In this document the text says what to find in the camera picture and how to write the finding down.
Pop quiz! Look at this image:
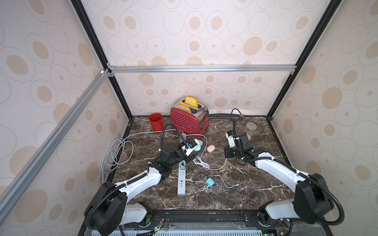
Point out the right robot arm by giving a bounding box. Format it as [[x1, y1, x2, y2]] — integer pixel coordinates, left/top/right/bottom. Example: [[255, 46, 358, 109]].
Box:
[[224, 120, 345, 227]]

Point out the black usb cable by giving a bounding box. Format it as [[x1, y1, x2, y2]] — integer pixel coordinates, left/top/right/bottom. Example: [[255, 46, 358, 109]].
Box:
[[185, 168, 204, 185]]

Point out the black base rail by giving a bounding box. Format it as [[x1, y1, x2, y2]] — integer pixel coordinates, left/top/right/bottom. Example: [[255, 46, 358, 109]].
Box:
[[111, 209, 332, 236]]

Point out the left aluminium rail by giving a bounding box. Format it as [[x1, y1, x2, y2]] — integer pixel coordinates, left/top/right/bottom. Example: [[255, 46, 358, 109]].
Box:
[[1, 68, 110, 224]]

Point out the yellow toast slice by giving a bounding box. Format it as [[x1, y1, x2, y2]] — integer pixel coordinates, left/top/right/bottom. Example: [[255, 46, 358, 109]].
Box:
[[178, 104, 191, 113], [184, 96, 198, 108]]

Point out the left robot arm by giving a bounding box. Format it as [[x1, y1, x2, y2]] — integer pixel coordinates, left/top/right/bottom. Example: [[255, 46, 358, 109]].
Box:
[[84, 132, 203, 236]]

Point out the white power strip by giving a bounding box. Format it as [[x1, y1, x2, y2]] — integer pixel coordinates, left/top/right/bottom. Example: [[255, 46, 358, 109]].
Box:
[[177, 132, 187, 196]]

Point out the black toaster cord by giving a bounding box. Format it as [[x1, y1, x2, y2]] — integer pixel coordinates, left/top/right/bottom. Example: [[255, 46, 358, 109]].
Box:
[[208, 108, 247, 122]]

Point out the front yellow toast slice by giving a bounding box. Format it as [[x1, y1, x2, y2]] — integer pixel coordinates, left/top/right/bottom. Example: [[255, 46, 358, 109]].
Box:
[[178, 104, 191, 113]]

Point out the pink earbud case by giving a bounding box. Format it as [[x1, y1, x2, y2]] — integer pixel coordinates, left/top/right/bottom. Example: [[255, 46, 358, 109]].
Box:
[[206, 145, 216, 153]]

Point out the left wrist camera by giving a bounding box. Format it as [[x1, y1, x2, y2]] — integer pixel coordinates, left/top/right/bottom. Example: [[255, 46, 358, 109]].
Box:
[[181, 139, 199, 156]]

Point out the rear yellow toast slice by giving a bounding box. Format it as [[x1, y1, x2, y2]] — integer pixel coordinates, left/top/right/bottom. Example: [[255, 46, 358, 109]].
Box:
[[184, 96, 198, 108]]

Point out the red metal cup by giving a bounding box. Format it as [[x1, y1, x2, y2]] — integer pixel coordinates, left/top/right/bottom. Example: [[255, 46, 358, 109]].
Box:
[[149, 113, 164, 132]]

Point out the teal charger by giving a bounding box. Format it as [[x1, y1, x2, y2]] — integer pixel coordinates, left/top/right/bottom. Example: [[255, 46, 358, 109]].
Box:
[[206, 177, 216, 187], [180, 161, 186, 170]]

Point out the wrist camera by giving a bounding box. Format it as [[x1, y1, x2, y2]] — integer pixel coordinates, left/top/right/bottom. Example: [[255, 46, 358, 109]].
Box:
[[181, 139, 199, 156], [225, 131, 236, 148]]

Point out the horizontal aluminium rail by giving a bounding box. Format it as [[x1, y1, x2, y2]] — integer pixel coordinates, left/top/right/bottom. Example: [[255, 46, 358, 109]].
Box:
[[110, 65, 297, 73]]

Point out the white usb cable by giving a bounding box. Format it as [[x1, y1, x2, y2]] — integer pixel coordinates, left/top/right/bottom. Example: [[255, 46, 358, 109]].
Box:
[[185, 134, 240, 191]]

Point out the grey power strip cord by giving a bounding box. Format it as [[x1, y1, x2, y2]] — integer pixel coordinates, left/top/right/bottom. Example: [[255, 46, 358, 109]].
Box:
[[100, 129, 186, 183]]

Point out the red toaster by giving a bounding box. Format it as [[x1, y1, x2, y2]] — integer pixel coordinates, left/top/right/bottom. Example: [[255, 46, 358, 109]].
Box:
[[170, 98, 210, 135]]

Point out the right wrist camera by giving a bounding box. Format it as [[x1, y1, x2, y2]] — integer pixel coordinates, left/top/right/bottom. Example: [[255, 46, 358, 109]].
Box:
[[225, 131, 236, 148]]

